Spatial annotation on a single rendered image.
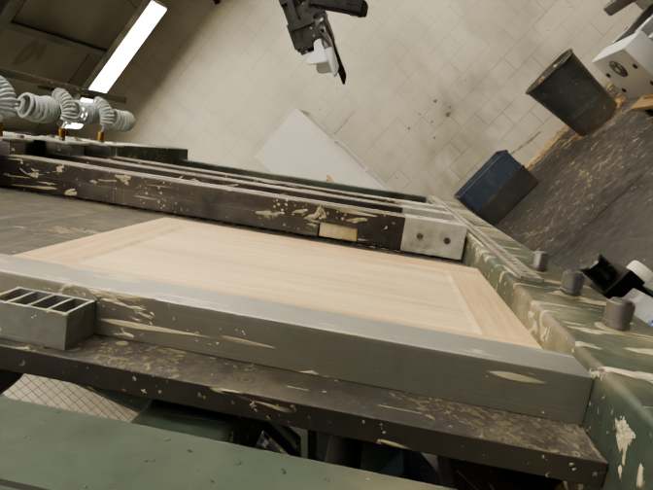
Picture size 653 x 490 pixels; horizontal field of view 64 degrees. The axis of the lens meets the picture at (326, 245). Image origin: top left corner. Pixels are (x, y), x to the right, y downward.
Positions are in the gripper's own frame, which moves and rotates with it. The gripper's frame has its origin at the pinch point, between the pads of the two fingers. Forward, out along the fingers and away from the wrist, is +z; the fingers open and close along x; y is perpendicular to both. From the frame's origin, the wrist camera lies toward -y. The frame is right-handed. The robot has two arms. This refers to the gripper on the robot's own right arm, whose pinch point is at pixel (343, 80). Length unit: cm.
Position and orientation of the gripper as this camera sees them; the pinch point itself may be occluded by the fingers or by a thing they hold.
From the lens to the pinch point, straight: 115.0
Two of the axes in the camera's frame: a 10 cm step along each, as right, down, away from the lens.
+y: -9.3, 3.1, 2.1
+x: -1.5, 1.9, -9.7
